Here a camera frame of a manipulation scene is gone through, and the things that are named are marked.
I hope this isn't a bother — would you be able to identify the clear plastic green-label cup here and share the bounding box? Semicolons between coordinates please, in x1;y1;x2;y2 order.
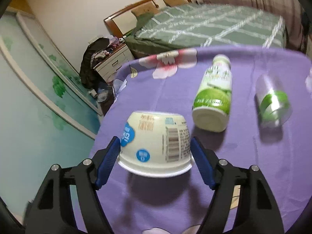
255;73;292;128

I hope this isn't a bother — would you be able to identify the white green drink bottle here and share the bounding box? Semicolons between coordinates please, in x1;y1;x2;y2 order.
192;54;233;133

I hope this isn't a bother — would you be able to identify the white instant noodle bowl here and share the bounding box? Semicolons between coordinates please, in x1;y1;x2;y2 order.
117;111;194;178

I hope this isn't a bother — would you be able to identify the purple floral blanket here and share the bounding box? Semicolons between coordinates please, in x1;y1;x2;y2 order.
91;45;311;233

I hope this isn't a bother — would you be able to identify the sliding wardrobe door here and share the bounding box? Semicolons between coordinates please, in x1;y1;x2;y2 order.
1;12;100;139

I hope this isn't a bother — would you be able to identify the white bedside nightstand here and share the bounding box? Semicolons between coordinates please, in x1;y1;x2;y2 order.
94;44;134;83

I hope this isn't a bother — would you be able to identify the dark clothes pile on nightstand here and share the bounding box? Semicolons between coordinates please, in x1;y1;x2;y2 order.
79;37;119;91

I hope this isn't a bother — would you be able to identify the green plaid bed quilt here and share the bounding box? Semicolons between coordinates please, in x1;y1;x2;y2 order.
125;4;288;55

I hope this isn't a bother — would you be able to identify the wooden bed headboard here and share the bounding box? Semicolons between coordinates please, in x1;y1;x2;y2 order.
104;0;192;38

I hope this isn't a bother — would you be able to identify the left brown pillow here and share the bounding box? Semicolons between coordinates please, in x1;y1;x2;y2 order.
131;2;160;17

